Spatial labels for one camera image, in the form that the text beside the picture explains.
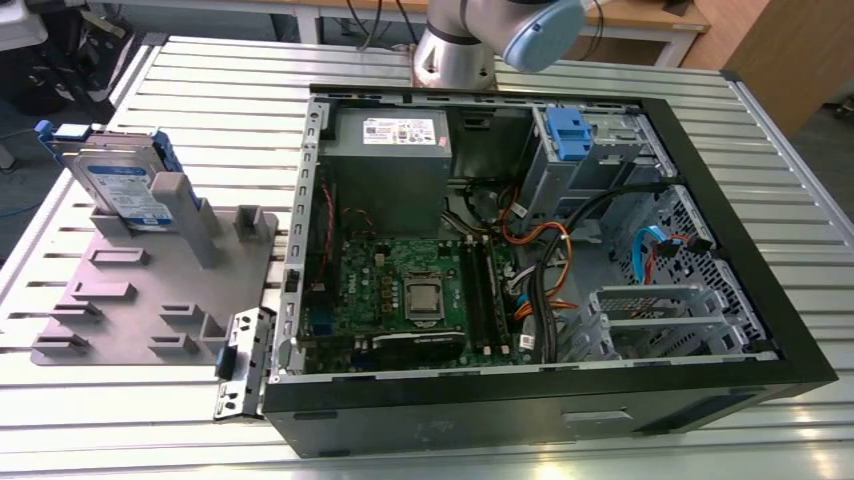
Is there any wooden desk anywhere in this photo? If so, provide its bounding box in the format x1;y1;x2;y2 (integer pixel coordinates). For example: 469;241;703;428
252;0;709;69

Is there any black graphics card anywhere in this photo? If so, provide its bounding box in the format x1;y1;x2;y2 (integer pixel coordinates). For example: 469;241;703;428
369;329;468;364

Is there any silver CPU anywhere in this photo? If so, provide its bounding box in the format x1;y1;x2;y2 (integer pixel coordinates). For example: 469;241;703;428
406;284;444;314

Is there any grey parts rack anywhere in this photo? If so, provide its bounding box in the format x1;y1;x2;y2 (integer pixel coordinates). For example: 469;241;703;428
29;172;282;367

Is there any metal disk bay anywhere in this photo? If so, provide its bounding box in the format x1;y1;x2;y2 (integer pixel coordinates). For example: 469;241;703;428
585;283;735;361

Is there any wooden cabinet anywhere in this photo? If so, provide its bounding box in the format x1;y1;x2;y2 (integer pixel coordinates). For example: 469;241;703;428
679;0;854;137

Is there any green motherboard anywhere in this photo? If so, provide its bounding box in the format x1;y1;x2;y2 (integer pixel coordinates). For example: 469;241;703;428
298;234;529;374

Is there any black RAM slot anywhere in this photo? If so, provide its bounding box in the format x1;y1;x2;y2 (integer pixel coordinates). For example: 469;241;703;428
480;234;513;354
461;235;492;355

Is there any black cable bundle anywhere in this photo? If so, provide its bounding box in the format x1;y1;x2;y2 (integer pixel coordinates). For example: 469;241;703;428
532;182;668;364

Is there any metal optical drive cage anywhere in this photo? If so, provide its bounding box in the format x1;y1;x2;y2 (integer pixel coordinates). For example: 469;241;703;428
517;106;680;242

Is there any CPU socket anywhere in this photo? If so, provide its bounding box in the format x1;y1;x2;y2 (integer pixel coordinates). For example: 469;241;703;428
397;269;452;329

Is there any thin red wire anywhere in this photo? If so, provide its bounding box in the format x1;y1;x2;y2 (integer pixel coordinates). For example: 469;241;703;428
318;182;336;292

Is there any black PC case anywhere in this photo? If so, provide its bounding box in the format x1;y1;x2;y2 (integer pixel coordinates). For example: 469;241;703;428
258;83;840;460

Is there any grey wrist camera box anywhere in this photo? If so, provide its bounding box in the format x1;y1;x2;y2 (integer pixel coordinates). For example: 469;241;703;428
0;0;49;52

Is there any metal expansion slot bracket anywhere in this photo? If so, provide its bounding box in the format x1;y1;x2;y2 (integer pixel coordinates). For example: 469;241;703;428
212;307;277;421

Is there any blue plastic drive latch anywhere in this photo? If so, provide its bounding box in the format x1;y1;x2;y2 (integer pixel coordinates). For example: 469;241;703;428
541;107;595;163

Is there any orange wire bundle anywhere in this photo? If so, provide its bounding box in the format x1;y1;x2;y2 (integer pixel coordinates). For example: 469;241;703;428
502;222;581;319

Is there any blue data wire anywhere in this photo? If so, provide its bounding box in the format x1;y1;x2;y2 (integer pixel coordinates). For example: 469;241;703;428
628;224;669;287

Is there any hard disk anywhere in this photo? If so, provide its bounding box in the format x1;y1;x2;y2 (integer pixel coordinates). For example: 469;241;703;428
31;119;206;234

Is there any grey power supply unit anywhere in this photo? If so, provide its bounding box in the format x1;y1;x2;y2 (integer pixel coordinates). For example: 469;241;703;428
330;107;452;239

